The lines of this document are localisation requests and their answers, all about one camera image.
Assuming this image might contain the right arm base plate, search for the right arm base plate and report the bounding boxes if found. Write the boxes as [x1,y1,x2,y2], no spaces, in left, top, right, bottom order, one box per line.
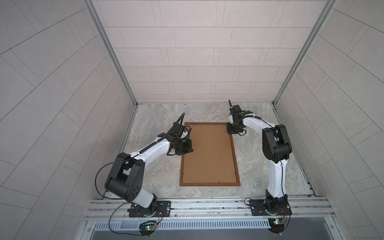
[248,200,292,218]

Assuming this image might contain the right corner aluminium post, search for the right corner aluminium post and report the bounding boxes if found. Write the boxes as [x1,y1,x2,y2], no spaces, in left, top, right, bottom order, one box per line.
[272,0,337,106]

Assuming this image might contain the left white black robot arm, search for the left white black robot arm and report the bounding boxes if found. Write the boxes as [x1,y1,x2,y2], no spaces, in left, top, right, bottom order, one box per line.
[100,113,193,216]

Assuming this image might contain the right controller circuit board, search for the right controller circuit board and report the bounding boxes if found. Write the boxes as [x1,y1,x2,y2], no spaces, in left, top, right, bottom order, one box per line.
[268,218,285,234]

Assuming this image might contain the left corner aluminium post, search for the left corner aluminium post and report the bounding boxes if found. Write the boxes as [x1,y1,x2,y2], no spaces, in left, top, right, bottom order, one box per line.
[84,0,138,107]

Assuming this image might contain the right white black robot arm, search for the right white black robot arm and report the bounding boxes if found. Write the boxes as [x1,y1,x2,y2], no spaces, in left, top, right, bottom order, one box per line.
[227,101,293,215]

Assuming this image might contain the aluminium mounting rail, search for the aluminium mounting rail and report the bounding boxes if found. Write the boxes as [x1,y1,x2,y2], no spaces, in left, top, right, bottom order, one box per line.
[85,196,335,221]

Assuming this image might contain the brown wooden picture frame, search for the brown wooden picture frame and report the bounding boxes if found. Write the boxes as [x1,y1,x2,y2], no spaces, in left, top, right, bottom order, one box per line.
[179,122,241,187]

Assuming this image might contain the brown cardboard backing board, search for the brown cardboard backing board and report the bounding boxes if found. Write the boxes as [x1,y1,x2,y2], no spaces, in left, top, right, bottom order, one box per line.
[182,123,238,184]

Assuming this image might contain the controller circuit board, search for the controller circuit board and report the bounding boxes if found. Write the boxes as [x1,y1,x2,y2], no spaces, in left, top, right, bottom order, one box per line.
[139,221,158,232]
[268,218,285,234]

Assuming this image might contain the corner aluminium post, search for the corner aluminium post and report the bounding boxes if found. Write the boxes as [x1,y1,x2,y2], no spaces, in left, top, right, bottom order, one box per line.
[84,0,138,107]
[272,0,337,106]

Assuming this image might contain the left controller circuit board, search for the left controller circuit board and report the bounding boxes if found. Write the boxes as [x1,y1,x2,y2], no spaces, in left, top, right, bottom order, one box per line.
[139,221,158,232]

